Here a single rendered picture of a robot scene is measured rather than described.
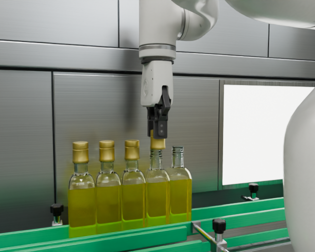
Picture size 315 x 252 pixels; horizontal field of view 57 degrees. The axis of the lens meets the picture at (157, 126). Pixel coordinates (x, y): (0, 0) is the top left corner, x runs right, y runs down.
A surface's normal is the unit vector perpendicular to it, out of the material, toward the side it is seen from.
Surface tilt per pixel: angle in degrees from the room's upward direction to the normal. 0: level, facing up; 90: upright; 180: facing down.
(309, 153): 86
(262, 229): 90
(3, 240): 90
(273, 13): 169
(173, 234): 90
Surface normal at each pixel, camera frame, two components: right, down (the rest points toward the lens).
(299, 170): -0.96, 0.03
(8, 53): 0.32, 0.07
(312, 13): 0.10, 0.97
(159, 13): 0.07, 0.07
